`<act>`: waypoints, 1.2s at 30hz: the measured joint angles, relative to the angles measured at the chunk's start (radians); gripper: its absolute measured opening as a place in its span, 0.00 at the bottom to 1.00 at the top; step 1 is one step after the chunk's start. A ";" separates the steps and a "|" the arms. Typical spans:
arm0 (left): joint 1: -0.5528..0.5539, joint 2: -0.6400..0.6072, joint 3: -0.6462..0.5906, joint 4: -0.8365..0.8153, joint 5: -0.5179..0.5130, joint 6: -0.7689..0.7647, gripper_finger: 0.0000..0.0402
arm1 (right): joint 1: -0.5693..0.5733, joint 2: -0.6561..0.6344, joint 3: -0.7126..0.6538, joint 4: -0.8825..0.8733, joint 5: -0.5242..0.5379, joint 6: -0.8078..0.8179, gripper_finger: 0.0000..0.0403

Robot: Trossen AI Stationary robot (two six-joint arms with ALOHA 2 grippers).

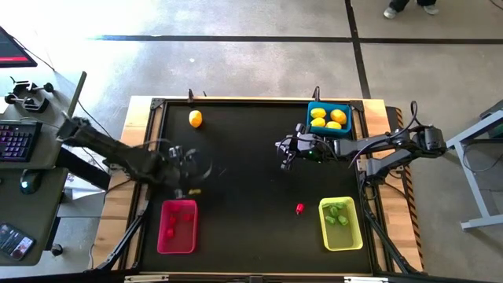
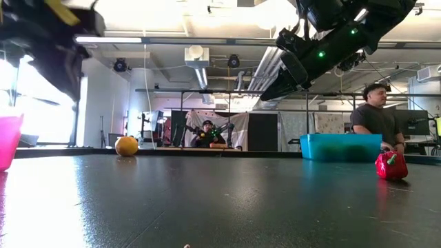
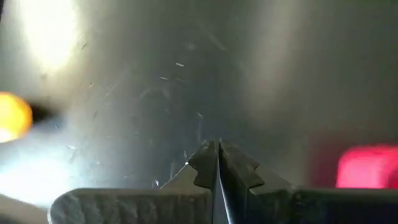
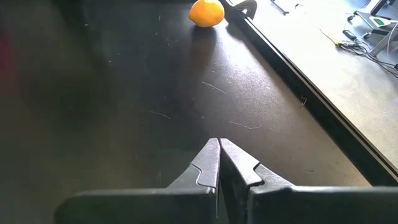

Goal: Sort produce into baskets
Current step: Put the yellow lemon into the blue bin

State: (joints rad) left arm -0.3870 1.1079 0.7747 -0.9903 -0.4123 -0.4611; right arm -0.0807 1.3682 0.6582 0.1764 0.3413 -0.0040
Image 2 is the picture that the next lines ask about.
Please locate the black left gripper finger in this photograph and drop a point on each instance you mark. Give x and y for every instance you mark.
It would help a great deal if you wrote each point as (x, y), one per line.
(62, 72)

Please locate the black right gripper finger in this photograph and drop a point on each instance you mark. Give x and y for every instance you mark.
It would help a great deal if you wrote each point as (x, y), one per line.
(289, 79)

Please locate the pink plastic basket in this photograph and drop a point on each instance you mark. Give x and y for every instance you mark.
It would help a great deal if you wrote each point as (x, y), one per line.
(8, 141)

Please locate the orange fruit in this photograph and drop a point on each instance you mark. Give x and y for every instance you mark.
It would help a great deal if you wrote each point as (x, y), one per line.
(126, 146)

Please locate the red bell pepper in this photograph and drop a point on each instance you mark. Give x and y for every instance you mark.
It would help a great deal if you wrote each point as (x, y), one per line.
(391, 168)

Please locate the black background robot arm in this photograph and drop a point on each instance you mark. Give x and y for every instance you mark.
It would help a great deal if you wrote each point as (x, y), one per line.
(191, 130)
(227, 130)

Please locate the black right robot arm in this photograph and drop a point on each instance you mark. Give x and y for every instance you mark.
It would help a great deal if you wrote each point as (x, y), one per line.
(372, 17)

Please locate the white ceiling pipes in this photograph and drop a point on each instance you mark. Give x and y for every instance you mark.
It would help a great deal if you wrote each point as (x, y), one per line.
(267, 69)

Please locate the white patterned curtain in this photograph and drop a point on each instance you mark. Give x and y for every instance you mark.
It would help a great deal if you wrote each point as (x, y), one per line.
(293, 125)

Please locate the white tube light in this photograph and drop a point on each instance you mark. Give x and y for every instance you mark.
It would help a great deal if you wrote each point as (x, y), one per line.
(110, 39)

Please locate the black ceiling speaker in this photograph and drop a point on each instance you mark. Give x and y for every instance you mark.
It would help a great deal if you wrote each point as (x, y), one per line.
(120, 64)
(233, 61)

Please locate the black panel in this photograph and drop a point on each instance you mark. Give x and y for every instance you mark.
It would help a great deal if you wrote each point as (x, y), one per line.
(263, 132)

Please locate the white cloth backdrop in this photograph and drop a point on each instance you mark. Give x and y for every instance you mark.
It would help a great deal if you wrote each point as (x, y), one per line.
(239, 127)

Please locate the grey laptop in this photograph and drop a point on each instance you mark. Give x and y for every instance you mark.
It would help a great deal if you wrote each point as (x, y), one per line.
(29, 140)

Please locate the person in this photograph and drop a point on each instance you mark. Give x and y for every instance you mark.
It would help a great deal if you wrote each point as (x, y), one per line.
(375, 120)
(206, 137)

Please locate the blue plastic basket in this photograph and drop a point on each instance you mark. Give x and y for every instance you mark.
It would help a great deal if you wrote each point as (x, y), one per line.
(341, 148)

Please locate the white ceiling unit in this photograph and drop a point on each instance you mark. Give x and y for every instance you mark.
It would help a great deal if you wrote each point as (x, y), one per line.
(196, 55)

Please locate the black computer monitor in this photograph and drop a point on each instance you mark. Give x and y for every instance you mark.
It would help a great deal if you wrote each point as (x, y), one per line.
(415, 122)

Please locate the black overhead camera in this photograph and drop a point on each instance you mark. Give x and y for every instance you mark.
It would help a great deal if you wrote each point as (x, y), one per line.
(351, 63)

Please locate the silver round air duct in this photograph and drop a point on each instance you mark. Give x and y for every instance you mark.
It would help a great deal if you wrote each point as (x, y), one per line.
(275, 103)

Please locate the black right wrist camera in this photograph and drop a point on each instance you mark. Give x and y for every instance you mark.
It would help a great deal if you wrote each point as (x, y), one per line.
(291, 41)

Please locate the black window post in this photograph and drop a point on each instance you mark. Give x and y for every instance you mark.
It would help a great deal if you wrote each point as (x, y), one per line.
(75, 124)

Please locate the black table edge rail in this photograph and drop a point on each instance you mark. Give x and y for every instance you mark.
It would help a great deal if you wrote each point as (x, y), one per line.
(69, 152)

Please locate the black background rig frame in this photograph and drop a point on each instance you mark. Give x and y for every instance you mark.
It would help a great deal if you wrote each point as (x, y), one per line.
(206, 91)

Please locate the white wall vent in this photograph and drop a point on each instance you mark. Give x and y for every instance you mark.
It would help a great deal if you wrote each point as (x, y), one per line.
(427, 73)

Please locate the grey overhead frame beam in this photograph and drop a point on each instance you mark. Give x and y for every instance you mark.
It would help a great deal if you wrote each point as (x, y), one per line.
(189, 41)

